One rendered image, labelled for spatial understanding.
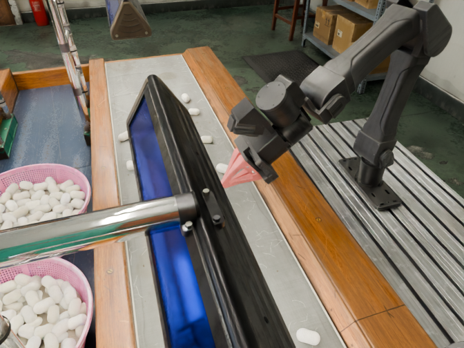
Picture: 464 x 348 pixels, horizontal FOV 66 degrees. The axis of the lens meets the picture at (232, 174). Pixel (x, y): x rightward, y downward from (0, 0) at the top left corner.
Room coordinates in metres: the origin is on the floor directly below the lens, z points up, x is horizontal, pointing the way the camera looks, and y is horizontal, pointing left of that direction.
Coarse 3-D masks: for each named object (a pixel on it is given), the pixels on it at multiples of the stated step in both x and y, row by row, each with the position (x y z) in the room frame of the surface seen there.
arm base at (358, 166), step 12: (348, 168) 0.77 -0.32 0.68; (360, 168) 0.72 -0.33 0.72; (372, 168) 0.69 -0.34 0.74; (384, 168) 0.70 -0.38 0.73; (360, 180) 0.71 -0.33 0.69; (372, 180) 0.69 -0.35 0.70; (372, 192) 0.67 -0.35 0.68; (384, 192) 0.67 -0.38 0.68; (372, 204) 0.64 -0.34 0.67; (384, 204) 0.63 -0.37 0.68; (396, 204) 0.63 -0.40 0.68
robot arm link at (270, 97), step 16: (288, 80) 0.56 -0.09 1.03; (256, 96) 0.57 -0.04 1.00; (272, 96) 0.55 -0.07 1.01; (288, 96) 0.54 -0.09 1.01; (304, 96) 0.57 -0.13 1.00; (336, 96) 0.57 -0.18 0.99; (272, 112) 0.53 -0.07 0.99; (288, 112) 0.54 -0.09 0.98; (320, 112) 0.56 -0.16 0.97; (336, 112) 0.57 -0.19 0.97
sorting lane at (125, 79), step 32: (128, 64) 1.34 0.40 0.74; (160, 64) 1.34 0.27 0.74; (128, 96) 1.08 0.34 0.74; (192, 96) 1.08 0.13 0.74; (128, 160) 0.73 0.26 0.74; (224, 160) 0.73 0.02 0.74; (128, 192) 0.61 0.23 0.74; (256, 192) 0.61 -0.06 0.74; (256, 224) 0.51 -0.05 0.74; (128, 256) 0.43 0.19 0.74; (256, 256) 0.43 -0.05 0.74; (288, 256) 0.43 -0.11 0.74; (288, 288) 0.36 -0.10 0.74; (288, 320) 0.30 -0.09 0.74; (320, 320) 0.30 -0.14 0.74
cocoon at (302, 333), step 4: (300, 328) 0.28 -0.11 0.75; (300, 332) 0.27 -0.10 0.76; (304, 332) 0.27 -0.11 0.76; (308, 332) 0.27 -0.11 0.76; (312, 332) 0.27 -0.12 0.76; (316, 332) 0.27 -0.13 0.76; (300, 336) 0.27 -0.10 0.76; (304, 336) 0.26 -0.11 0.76; (308, 336) 0.26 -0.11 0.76; (312, 336) 0.26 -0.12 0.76; (316, 336) 0.26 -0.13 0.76; (300, 340) 0.26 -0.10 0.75; (304, 340) 0.26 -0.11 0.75; (308, 340) 0.26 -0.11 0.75; (312, 340) 0.26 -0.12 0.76; (316, 340) 0.26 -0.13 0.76; (312, 344) 0.26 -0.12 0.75; (316, 344) 0.26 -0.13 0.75
